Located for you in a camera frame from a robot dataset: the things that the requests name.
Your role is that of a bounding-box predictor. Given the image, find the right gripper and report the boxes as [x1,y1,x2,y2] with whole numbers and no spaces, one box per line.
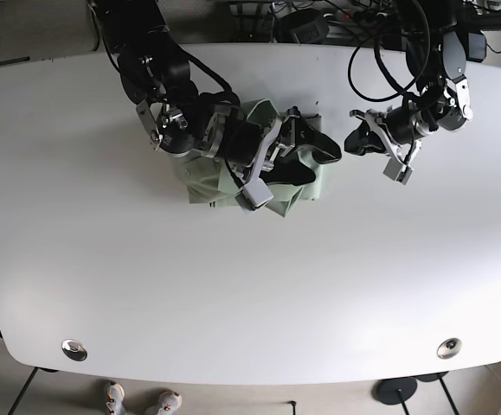
[219,105,302,212]

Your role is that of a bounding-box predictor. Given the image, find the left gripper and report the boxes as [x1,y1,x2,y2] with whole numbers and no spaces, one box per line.
[350,103,423,185]

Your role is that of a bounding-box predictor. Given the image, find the green polo shirt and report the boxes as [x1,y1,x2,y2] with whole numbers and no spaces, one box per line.
[171,99,325,217]

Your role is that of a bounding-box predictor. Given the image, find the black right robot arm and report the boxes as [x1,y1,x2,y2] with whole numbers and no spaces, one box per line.
[87,1,283,210]

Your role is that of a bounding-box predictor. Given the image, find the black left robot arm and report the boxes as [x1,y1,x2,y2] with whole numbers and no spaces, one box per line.
[344,1,473,184]

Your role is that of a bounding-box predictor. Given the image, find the right black floor stand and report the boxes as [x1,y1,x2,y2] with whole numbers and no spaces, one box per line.
[414,372,459,415]

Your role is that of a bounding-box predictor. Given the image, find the black floor stand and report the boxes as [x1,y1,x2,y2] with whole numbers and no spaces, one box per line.
[414,372,459,415]
[373,377,418,415]

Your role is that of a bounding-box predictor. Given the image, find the left black floor stand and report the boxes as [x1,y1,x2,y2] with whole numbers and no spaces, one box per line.
[373,377,418,415]

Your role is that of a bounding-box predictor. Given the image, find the white orange shoe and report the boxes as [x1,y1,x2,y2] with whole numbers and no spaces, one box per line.
[145,390,183,415]
[105,381,127,415]

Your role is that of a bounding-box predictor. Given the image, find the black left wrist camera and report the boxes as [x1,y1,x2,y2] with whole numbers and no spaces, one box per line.
[344,121,386,156]

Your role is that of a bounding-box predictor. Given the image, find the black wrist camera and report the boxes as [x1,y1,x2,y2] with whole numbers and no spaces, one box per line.
[295,118,342,164]
[344,121,386,156]

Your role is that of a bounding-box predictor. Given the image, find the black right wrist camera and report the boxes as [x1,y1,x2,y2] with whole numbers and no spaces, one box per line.
[295,118,342,164]

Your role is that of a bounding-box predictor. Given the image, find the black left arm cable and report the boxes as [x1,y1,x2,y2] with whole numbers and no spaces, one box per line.
[347,0,433,103]

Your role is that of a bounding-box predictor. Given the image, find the table cable grommet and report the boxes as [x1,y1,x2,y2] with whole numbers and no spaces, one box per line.
[61,339,87,362]
[436,337,462,360]

